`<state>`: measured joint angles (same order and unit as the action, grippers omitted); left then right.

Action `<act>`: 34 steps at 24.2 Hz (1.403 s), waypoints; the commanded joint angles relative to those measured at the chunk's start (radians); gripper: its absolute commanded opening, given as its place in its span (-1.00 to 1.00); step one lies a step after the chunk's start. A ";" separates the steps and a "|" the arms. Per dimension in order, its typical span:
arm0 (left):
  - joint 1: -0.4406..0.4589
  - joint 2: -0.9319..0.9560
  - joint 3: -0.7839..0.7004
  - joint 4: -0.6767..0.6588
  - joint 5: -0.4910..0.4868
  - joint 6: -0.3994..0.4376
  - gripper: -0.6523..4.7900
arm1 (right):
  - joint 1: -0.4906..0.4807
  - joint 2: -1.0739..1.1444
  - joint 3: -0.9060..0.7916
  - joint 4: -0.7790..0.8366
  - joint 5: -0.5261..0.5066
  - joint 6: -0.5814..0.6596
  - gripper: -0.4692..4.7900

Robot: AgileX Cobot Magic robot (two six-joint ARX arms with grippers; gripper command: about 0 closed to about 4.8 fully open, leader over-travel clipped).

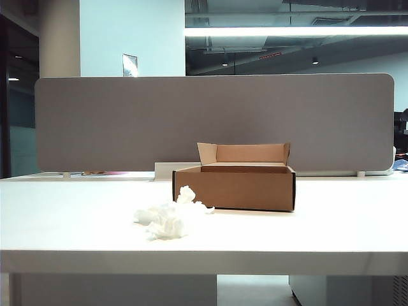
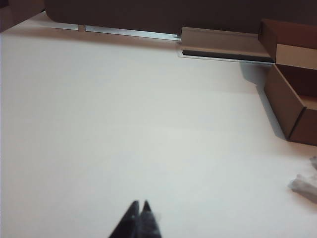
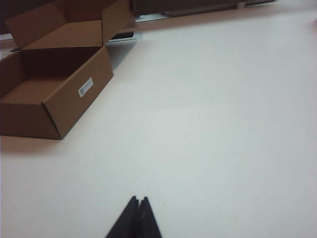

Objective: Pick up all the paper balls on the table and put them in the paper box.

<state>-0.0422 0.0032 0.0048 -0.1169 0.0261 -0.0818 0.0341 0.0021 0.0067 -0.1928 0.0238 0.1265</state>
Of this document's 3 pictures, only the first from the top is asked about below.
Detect brown cardboard box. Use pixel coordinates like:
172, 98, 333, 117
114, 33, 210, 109
171, 142, 297, 212

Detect grey fabric desk partition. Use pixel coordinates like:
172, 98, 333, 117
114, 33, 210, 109
34, 73, 397, 175

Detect long ceiling light strip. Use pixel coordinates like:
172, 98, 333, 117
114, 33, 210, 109
184, 25, 408, 38

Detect white desk side panel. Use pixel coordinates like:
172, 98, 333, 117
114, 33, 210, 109
9, 273, 219, 306

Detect ceiling air vent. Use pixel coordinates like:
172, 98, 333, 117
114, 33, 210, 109
311, 15, 352, 26

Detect black monitor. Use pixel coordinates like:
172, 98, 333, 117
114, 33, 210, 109
393, 108, 408, 135

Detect framed wall poster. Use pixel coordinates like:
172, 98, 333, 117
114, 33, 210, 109
122, 53, 139, 78

